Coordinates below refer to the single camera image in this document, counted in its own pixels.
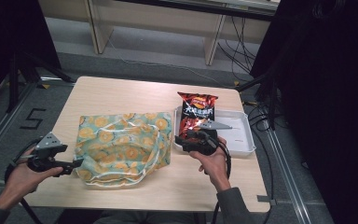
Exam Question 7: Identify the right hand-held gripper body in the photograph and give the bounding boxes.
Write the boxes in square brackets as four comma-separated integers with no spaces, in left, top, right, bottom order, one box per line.
[186,119,233,156]

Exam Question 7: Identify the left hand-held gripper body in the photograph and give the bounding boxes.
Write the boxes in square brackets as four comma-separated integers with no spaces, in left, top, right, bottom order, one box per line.
[27,132,68,173]

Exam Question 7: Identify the red black chip packet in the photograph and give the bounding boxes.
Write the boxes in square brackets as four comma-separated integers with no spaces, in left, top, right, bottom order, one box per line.
[176,91,219,141]

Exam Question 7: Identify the white plastic tray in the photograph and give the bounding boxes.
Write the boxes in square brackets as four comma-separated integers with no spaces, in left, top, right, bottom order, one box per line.
[172,105,257,158]

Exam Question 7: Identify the orange print fabric bag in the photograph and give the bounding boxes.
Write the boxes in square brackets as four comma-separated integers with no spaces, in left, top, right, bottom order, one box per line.
[74,111,173,189]

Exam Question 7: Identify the person's right hand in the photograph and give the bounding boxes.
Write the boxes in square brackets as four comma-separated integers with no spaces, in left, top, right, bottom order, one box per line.
[188,136,233,192]

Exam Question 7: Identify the person's left hand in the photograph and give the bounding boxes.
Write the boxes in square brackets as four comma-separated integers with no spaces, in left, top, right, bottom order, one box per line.
[0,148,64,207]

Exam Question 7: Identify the black metal stand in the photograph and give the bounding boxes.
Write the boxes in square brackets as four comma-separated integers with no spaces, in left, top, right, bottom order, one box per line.
[235,70,282,132]

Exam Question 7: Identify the black tripod stand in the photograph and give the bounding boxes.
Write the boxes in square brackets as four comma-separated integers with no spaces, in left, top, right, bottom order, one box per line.
[5,50,76,114]

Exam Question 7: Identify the light wooden desk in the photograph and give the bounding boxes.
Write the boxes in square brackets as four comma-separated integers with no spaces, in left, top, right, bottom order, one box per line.
[36,0,282,66]

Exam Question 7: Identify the black curtain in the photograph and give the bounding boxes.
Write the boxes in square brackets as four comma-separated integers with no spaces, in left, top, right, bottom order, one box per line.
[0,0,62,105]
[250,0,358,224]

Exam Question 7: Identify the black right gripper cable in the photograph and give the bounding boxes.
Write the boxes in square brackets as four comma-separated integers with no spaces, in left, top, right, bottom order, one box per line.
[210,141,233,224]

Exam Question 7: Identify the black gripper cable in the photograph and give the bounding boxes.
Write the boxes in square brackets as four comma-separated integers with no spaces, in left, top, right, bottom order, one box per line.
[3,138,42,185]
[210,141,233,224]

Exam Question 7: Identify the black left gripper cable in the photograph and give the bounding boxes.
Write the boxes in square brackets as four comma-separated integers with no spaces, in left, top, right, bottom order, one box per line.
[3,138,42,185]

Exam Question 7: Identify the aluminium floor rail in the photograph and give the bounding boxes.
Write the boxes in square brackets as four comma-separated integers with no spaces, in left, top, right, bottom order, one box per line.
[0,81,40,167]
[264,128,314,224]

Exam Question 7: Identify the black floor cables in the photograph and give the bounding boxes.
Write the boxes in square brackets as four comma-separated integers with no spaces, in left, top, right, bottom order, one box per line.
[242,98,277,202]

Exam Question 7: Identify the bundle of black cables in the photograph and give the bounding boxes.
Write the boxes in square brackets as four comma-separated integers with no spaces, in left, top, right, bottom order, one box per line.
[216,15,262,82]

